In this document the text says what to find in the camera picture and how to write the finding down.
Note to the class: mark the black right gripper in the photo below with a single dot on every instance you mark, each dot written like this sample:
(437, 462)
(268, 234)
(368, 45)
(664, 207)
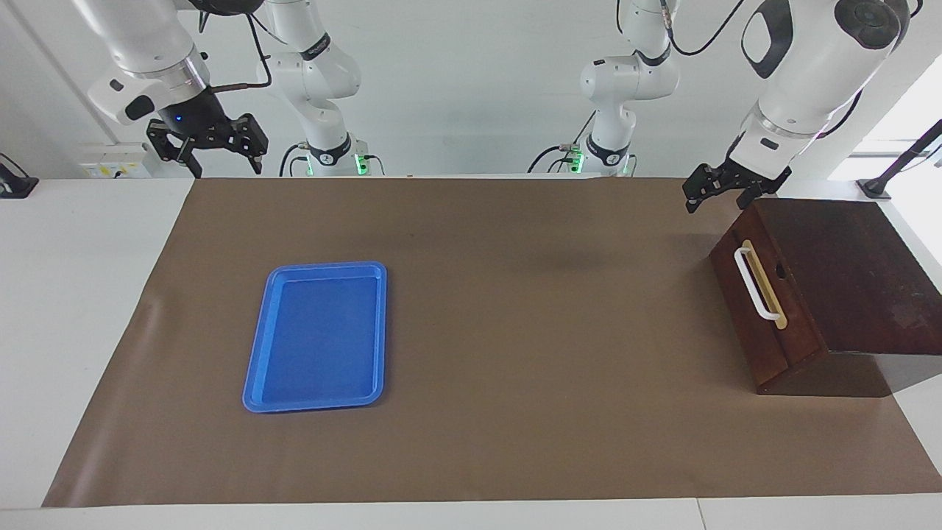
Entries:
(195, 118)

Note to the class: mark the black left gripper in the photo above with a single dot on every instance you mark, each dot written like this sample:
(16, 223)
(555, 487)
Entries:
(758, 182)

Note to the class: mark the dark wooden drawer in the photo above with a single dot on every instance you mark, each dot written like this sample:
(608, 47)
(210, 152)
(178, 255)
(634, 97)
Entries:
(765, 250)

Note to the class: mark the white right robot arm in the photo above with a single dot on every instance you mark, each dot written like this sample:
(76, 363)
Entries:
(140, 37)

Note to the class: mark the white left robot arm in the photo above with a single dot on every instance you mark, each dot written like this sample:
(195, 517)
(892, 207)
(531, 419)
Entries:
(817, 66)

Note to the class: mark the dark wooden drawer cabinet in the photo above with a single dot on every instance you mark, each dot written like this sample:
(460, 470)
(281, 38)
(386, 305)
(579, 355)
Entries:
(861, 280)

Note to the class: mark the black clamp pole stand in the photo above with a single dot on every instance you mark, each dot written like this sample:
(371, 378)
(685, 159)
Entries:
(876, 188)

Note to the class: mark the black desk stand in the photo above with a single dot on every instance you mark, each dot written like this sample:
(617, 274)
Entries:
(15, 185)

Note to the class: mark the blue plastic tray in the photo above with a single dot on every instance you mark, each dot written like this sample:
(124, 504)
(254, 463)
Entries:
(316, 338)

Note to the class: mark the brown table mat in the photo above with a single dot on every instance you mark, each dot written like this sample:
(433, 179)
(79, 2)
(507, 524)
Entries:
(515, 353)

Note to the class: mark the white wall socket box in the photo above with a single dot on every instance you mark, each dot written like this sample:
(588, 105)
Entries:
(110, 168)

